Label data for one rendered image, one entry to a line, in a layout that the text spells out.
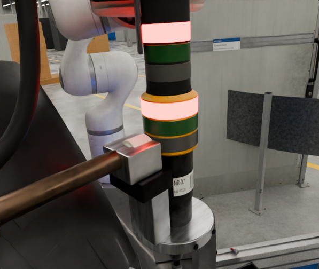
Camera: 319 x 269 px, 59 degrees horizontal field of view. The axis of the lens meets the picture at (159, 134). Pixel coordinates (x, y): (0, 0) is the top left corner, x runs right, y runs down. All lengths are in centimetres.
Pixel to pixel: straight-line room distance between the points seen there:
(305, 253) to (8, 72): 88
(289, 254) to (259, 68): 161
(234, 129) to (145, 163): 210
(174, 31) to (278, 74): 221
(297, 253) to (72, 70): 81
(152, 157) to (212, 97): 201
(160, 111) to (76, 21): 25
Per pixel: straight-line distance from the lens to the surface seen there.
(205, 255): 41
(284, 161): 271
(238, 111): 222
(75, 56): 82
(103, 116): 87
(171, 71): 20
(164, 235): 24
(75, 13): 42
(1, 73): 30
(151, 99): 20
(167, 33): 19
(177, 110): 20
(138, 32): 20
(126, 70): 86
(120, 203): 50
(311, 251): 97
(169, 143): 21
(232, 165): 248
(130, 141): 20
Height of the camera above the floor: 147
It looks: 22 degrees down
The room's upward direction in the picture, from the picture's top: 4 degrees counter-clockwise
